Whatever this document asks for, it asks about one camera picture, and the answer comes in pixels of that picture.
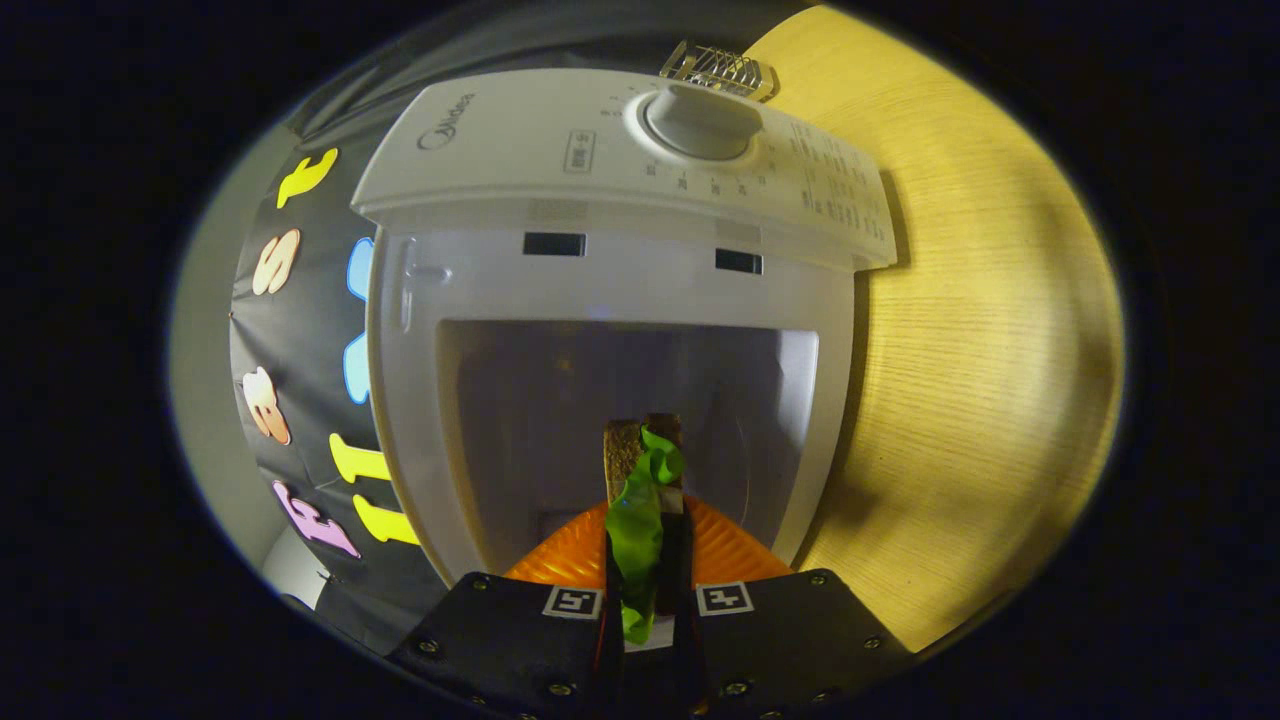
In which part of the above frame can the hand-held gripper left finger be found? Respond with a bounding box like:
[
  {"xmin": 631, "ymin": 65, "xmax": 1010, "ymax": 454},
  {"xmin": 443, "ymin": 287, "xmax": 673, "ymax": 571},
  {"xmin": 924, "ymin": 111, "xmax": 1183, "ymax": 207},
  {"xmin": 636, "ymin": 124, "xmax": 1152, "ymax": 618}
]
[{"xmin": 385, "ymin": 500, "xmax": 626, "ymax": 720}]

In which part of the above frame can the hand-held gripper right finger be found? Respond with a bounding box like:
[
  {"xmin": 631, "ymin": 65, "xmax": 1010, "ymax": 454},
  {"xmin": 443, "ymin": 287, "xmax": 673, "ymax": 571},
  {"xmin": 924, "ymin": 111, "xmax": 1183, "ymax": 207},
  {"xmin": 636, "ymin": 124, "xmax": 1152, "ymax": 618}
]
[{"xmin": 655, "ymin": 495, "xmax": 916, "ymax": 720}]

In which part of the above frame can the brown bread lettuce sandwich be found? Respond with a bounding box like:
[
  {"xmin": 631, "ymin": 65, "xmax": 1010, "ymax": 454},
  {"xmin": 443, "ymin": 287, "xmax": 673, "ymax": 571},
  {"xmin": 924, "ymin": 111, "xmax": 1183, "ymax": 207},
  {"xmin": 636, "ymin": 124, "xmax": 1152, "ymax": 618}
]
[{"xmin": 602, "ymin": 412, "xmax": 691, "ymax": 646}]

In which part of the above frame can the white microwave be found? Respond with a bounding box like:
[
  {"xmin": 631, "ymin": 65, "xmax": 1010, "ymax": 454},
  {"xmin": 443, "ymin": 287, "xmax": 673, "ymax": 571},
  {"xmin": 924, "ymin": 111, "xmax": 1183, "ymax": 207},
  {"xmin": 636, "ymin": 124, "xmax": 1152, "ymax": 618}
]
[{"xmin": 350, "ymin": 68, "xmax": 898, "ymax": 591}]

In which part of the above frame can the wire mesh holder cup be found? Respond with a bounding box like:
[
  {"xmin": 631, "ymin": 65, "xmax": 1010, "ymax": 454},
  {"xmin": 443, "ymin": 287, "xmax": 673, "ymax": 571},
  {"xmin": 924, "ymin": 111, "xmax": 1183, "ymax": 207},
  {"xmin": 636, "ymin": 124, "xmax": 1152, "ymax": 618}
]
[{"xmin": 660, "ymin": 40, "xmax": 779, "ymax": 103}]

